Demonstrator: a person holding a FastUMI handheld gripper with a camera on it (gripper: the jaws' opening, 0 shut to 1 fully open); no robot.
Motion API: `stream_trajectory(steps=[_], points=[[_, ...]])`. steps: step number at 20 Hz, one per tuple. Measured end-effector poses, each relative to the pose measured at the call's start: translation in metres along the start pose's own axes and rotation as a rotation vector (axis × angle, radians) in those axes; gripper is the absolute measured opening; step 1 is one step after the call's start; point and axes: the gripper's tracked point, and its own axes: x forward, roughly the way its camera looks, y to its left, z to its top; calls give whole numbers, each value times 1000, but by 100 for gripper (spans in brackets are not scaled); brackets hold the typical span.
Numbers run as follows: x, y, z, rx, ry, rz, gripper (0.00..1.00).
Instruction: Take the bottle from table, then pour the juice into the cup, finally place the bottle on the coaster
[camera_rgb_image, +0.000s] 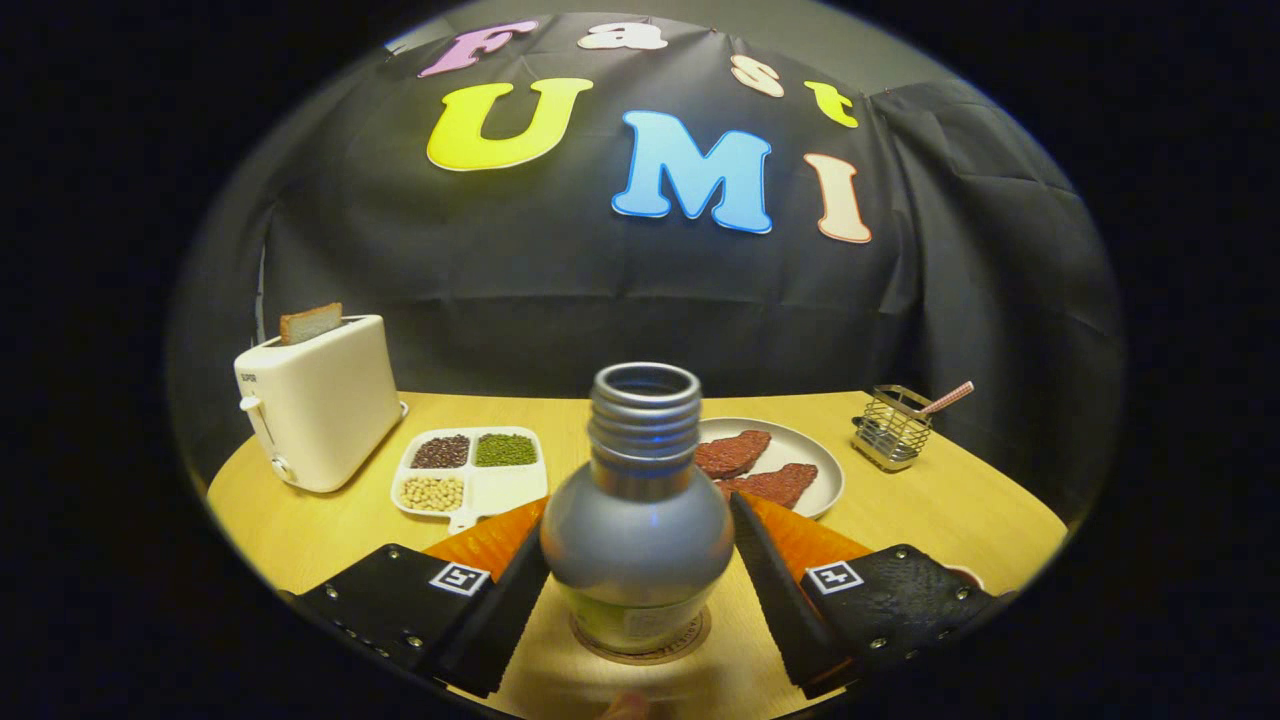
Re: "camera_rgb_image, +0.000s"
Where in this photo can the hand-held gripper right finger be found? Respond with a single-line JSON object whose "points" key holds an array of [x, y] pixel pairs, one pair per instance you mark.
{"points": [[775, 600]]}

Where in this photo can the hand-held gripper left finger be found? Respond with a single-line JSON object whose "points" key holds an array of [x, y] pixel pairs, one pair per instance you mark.
{"points": [[500, 620]]}

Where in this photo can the round cork coaster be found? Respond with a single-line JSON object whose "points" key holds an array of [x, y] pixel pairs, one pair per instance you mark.
{"points": [[698, 637]]}

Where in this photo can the silver metal bottle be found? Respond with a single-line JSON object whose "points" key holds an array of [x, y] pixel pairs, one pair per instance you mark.
{"points": [[635, 540]]}

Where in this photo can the red-brown meat slice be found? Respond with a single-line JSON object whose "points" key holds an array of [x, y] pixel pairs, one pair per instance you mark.
{"points": [[775, 485], [735, 452]]}

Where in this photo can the white divided dish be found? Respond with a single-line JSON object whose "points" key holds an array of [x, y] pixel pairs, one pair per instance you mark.
{"points": [[505, 488]]}

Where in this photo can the pile of yellow soybeans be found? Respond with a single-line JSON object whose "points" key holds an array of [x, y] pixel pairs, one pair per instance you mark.
{"points": [[431, 494]]}

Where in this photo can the white round plate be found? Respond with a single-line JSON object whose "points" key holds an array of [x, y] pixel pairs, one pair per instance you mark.
{"points": [[800, 450]]}

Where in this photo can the pile of green mung beans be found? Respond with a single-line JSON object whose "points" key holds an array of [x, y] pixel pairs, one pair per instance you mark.
{"points": [[505, 450]]}

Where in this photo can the pile of dark red beans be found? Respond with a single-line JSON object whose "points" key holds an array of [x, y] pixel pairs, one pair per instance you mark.
{"points": [[441, 451]]}

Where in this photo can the wooden table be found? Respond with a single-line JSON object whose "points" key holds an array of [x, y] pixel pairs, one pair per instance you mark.
{"points": [[950, 510]]}

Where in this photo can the pink striped straw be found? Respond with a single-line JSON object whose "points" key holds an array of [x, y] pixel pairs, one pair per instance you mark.
{"points": [[950, 396]]}

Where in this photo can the white toaster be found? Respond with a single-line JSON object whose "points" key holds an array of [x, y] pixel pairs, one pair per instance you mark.
{"points": [[320, 410]]}

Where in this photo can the brown toast slice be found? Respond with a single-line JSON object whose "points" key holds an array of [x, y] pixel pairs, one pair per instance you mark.
{"points": [[310, 323]]}

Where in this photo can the black backdrop cloth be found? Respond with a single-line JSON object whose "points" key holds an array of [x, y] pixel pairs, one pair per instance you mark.
{"points": [[500, 260]]}

